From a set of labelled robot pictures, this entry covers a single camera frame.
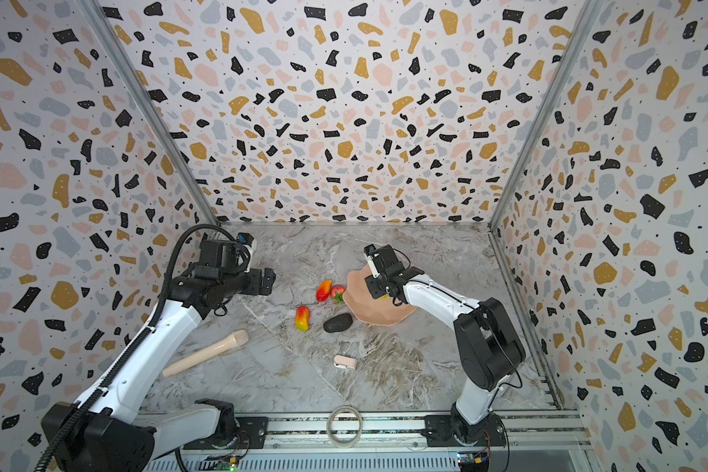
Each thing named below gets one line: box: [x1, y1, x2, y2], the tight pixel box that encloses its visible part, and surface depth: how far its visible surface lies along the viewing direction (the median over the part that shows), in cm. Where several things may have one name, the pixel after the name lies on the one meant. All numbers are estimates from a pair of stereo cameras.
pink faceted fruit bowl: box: [342, 264, 417, 326], surface depth 98 cm
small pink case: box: [334, 354, 357, 370], surface depth 86 cm
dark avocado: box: [323, 312, 354, 334], surface depth 93 cm
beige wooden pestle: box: [162, 329, 250, 378], surface depth 88 cm
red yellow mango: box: [295, 304, 311, 332], surface depth 94 cm
